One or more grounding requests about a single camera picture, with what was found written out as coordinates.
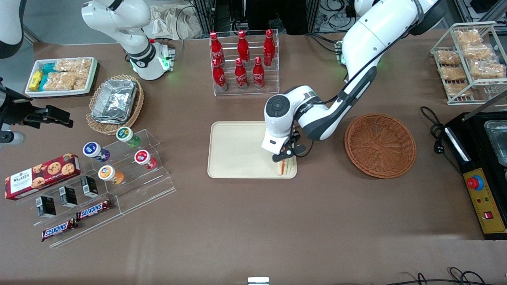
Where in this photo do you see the yellow snack packet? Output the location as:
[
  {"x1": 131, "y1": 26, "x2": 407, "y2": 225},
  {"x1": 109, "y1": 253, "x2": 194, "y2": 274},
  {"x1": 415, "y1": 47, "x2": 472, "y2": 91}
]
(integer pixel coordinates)
[{"x1": 28, "y1": 70, "x2": 44, "y2": 91}]

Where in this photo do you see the orange jar with white lid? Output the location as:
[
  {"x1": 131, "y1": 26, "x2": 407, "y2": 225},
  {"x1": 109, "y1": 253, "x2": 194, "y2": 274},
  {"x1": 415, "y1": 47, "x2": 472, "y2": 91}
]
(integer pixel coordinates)
[{"x1": 97, "y1": 165, "x2": 125, "y2": 186}]

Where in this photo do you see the white wire basket rack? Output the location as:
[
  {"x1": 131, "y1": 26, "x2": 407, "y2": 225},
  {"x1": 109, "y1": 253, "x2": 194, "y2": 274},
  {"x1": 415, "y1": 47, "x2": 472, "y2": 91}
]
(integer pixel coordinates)
[{"x1": 430, "y1": 21, "x2": 507, "y2": 106}]

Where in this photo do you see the red cola bottle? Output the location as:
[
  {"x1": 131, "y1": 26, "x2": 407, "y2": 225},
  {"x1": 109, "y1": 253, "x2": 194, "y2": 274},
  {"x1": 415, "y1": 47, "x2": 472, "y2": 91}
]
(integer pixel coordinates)
[
  {"x1": 234, "y1": 58, "x2": 249, "y2": 91},
  {"x1": 210, "y1": 32, "x2": 225, "y2": 66},
  {"x1": 237, "y1": 30, "x2": 250, "y2": 64},
  {"x1": 263, "y1": 29, "x2": 276, "y2": 67},
  {"x1": 212, "y1": 59, "x2": 228, "y2": 92},
  {"x1": 252, "y1": 57, "x2": 265, "y2": 90}
]

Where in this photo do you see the purple jar with white lid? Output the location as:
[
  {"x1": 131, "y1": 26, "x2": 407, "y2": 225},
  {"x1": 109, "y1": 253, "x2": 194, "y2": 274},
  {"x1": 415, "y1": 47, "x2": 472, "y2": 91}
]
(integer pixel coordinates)
[{"x1": 82, "y1": 141, "x2": 111, "y2": 163}]

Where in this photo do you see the white rectangular snack tray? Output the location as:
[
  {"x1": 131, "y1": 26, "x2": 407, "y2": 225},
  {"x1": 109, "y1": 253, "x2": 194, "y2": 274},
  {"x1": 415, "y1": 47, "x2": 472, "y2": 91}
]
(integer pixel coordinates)
[{"x1": 25, "y1": 57, "x2": 99, "y2": 98}]

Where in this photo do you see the thin grey metal bar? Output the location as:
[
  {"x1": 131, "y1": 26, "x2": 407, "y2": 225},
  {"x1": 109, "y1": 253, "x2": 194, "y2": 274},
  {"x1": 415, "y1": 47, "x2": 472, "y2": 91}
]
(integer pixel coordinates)
[{"x1": 461, "y1": 90, "x2": 507, "y2": 122}]

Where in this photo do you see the black cables bundle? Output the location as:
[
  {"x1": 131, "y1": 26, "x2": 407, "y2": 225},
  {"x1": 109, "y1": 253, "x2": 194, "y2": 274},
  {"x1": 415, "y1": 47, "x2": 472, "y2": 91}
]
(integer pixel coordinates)
[{"x1": 390, "y1": 267, "x2": 507, "y2": 285}]

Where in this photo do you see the small black carton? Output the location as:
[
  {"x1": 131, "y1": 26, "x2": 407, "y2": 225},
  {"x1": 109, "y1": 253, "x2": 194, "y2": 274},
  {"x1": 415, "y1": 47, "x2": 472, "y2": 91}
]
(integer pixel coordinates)
[
  {"x1": 36, "y1": 195, "x2": 57, "y2": 219},
  {"x1": 59, "y1": 186, "x2": 78, "y2": 208},
  {"x1": 80, "y1": 175, "x2": 99, "y2": 199}
]

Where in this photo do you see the crumpled beige bag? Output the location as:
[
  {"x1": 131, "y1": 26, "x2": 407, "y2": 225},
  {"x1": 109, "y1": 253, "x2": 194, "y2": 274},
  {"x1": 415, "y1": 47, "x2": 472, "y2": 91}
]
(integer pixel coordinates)
[{"x1": 143, "y1": 3, "x2": 203, "y2": 40}]

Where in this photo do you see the clear acrylic bottle rack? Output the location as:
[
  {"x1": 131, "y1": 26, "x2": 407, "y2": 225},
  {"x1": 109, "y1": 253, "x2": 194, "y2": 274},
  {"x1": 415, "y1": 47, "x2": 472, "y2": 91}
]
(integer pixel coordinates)
[{"x1": 209, "y1": 29, "x2": 280, "y2": 97}]

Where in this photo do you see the green jar with white lid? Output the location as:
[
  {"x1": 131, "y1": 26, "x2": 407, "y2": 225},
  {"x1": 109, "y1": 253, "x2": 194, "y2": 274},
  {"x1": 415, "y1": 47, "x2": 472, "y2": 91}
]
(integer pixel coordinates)
[{"x1": 116, "y1": 126, "x2": 141, "y2": 148}]

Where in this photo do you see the clear fried snack packet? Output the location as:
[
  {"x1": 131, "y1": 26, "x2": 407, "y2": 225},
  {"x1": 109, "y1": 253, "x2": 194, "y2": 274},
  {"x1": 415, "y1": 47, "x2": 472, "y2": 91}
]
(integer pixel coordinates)
[
  {"x1": 470, "y1": 61, "x2": 506, "y2": 79},
  {"x1": 455, "y1": 30, "x2": 483, "y2": 46},
  {"x1": 463, "y1": 44, "x2": 496, "y2": 61},
  {"x1": 436, "y1": 50, "x2": 462, "y2": 66},
  {"x1": 440, "y1": 66, "x2": 467, "y2": 82},
  {"x1": 444, "y1": 82, "x2": 473, "y2": 98}
]

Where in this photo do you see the stack of foil containers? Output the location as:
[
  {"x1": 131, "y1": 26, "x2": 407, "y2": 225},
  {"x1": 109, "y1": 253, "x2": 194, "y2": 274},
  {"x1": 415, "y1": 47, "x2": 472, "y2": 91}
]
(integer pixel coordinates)
[{"x1": 91, "y1": 79, "x2": 138, "y2": 125}]

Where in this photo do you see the beige plastic serving tray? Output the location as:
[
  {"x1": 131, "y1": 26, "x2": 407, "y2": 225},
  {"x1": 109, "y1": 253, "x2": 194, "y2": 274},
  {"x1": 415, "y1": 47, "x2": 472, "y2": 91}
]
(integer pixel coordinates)
[{"x1": 208, "y1": 121, "x2": 297, "y2": 179}]

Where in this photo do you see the steel pan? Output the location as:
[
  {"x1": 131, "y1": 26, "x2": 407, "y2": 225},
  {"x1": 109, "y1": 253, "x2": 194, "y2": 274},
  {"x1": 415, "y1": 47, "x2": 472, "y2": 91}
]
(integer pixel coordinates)
[{"x1": 484, "y1": 120, "x2": 507, "y2": 167}]

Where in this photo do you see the red jar with white lid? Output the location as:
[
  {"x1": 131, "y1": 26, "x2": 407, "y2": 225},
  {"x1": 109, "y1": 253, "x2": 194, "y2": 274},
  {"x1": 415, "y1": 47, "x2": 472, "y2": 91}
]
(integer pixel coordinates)
[{"x1": 133, "y1": 149, "x2": 158, "y2": 170}]

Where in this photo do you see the clear acrylic step display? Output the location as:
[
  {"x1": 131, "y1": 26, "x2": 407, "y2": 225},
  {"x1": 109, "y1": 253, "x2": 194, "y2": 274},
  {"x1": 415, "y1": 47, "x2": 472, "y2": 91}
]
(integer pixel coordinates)
[
  {"x1": 90, "y1": 128, "x2": 177, "y2": 215},
  {"x1": 16, "y1": 174, "x2": 124, "y2": 249}
]

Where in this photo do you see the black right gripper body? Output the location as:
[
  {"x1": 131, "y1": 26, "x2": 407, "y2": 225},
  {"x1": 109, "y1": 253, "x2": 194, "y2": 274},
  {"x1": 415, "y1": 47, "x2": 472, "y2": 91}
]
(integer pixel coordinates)
[{"x1": 0, "y1": 88, "x2": 37, "y2": 126}]

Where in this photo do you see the round brown wicker basket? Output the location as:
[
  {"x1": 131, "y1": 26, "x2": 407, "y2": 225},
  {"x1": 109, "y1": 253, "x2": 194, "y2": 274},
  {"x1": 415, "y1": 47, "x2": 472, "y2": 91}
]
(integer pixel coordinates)
[{"x1": 344, "y1": 113, "x2": 417, "y2": 179}]

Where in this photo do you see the aluminium frame with cables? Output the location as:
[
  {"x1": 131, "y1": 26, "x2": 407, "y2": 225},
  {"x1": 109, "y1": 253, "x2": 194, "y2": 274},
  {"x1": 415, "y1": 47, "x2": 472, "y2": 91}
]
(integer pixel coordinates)
[{"x1": 182, "y1": 0, "x2": 357, "y2": 35}]

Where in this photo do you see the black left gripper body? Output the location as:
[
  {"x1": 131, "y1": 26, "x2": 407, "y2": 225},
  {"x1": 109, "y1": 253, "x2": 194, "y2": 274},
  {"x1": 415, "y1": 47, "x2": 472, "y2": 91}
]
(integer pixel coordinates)
[{"x1": 281, "y1": 131, "x2": 308, "y2": 157}]

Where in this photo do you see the black machine with yellow panel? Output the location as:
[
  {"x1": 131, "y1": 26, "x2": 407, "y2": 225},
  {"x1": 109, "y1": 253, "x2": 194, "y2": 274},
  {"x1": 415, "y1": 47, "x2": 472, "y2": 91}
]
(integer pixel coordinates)
[{"x1": 444, "y1": 112, "x2": 507, "y2": 241}]

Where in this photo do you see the triangular sandwich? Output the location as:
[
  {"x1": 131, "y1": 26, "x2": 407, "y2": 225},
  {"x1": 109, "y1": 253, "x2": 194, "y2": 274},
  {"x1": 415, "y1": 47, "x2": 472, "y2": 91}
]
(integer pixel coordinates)
[{"x1": 276, "y1": 159, "x2": 293, "y2": 176}]

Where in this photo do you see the clear rice cracker packet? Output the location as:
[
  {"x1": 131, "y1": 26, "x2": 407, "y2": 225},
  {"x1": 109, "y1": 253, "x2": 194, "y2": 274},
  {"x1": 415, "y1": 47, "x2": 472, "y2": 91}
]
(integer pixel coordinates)
[
  {"x1": 54, "y1": 59, "x2": 92, "y2": 73},
  {"x1": 42, "y1": 72, "x2": 88, "y2": 91}
]

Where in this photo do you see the black power cable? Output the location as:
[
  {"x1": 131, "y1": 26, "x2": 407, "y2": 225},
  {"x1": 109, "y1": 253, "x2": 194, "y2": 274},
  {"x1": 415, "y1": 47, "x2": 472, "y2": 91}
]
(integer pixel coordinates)
[{"x1": 420, "y1": 106, "x2": 465, "y2": 175}]

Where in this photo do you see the Snickers chocolate bar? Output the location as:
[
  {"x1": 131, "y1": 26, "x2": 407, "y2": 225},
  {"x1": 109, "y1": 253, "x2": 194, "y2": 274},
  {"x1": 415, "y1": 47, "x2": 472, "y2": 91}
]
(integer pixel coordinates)
[
  {"x1": 41, "y1": 218, "x2": 79, "y2": 242},
  {"x1": 76, "y1": 199, "x2": 114, "y2": 221}
]

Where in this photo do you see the oval tan wicker basket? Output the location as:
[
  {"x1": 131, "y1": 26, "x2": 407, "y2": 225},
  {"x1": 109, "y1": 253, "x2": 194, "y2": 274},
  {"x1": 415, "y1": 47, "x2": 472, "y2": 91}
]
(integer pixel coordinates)
[{"x1": 86, "y1": 74, "x2": 145, "y2": 135}]

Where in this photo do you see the red Walkers cookie box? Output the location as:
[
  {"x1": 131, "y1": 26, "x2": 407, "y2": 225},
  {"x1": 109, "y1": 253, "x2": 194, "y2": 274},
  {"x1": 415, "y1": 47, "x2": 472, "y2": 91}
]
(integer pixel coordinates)
[{"x1": 4, "y1": 153, "x2": 81, "y2": 201}]

